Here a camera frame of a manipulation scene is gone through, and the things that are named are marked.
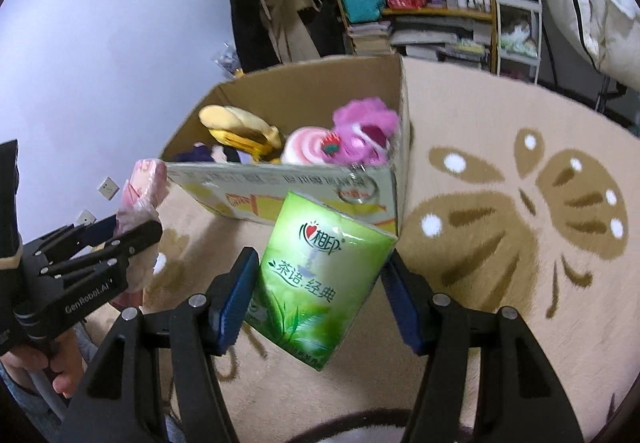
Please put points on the black trousers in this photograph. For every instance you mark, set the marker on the black trousers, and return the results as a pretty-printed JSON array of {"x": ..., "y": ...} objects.
[{"x": 252, "y": 33}]

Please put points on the white purple plush doll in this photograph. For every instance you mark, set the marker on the white purple plush doll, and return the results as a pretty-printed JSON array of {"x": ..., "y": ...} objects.
[{"x": 192, "y": 155}]

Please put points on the person's left hand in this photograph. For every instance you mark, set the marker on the person's left hand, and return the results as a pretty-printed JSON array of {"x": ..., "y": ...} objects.
[{"x": 65, "y": 368}]

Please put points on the stack of books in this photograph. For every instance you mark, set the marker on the stack of books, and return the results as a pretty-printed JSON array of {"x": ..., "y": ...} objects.
[{"x": 370, "y": 38}]

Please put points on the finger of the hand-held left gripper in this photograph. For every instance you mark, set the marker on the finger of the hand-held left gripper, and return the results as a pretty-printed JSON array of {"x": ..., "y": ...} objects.
[
  {"x": 65, "y": 238},
  {"x": 135, "y": 240}
]

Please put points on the pink tissue packet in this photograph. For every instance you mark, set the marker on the pink tissue packet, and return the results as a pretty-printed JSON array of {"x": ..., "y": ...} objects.
[{"x": 145, "y": 183}]

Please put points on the row of small cosmetic bottles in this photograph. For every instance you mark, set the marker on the row of small cosmetic bottles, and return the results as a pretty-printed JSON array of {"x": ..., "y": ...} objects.
[{"x": 479, "y": 1}]

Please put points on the colourful plastic bags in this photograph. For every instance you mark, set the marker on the colourful plastic bags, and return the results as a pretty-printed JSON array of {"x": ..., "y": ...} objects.
[{"x": 227, "y": 63}]

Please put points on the beige trousers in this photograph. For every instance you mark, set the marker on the beige trousers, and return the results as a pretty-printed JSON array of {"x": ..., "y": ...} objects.
[{"x": 290, "y": 23}]

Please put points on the white green soft toys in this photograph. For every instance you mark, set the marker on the white green soft toys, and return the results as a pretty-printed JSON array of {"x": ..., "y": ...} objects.
[{"x": 520, "y": 40}]

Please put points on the black metal stand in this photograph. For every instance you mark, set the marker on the black metal stand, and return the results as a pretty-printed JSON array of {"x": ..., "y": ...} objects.
[{"x": 610, "y": 90}]

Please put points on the black garment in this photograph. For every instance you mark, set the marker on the black garment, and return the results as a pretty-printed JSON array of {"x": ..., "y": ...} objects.
[{"x": 325, "y": 13}]

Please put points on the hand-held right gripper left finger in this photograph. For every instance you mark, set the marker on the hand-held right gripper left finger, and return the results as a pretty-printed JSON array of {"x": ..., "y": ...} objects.
[{"x": 235, "y": 303}]

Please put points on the person's clothing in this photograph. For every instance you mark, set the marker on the person's clothing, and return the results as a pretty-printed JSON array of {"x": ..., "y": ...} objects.
[{"x": 20, "y": 403}]

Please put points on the white wall socket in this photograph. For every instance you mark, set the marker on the white wall socket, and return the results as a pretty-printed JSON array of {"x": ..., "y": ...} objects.
[
  {"x": 108, "y": 188},
  {"x": 86, "y": 217}
]

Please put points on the green tissue packet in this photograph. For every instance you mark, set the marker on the green tissue packet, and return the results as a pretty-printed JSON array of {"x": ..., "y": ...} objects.
[{"x": 320, "y": 283}]

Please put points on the yellow plush toy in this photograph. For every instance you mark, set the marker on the yellow plush toy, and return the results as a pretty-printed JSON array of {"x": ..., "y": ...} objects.
[{"x": 235, "y": 120}]

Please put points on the cardboard box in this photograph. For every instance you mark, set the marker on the cardboard box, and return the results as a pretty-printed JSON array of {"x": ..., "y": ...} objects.
[{"x": 310, "y": 98}]

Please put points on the pink white swirl plush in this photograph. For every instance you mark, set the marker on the pink white swirl plush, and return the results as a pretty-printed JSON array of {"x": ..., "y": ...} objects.
[{"x": 305, "y": 145}]

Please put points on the pile of books and papers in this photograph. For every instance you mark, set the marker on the pile of books and papers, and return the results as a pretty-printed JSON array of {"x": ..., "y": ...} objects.
[{"x": 440, "y": 43}]

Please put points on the pink bear plush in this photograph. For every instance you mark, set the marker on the pink bear plush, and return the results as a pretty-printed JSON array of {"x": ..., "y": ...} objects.
[{"x": 360, "y": 118}]

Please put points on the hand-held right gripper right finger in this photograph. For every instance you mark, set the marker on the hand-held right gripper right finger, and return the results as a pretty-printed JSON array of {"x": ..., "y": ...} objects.
[{"x": 400, "y": 303}]

